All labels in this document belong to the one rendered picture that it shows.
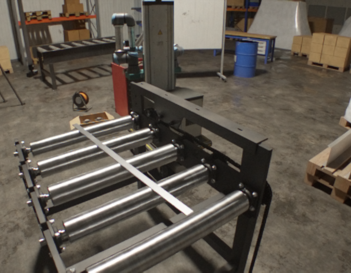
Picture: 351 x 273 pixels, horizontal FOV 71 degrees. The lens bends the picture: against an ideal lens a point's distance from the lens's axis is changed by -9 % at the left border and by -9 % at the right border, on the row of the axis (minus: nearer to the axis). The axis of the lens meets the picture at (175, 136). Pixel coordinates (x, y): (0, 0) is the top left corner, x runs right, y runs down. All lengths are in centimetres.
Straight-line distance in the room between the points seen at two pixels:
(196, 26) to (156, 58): 344
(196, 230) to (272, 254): 125
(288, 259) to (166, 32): 243
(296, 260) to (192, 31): 516
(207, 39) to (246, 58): 117
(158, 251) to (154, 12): 234
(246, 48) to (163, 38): 418
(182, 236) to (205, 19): 562
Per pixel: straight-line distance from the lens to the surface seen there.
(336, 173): 299
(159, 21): 293
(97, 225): 125
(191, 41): 631
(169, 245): 111
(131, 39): 313
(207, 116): 149
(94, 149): 176
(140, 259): 107
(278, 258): 232
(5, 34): 1126
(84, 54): 662
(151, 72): 296
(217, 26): 646
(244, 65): 700
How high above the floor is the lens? 175
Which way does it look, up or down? 27 degrees down
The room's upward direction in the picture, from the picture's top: straight up
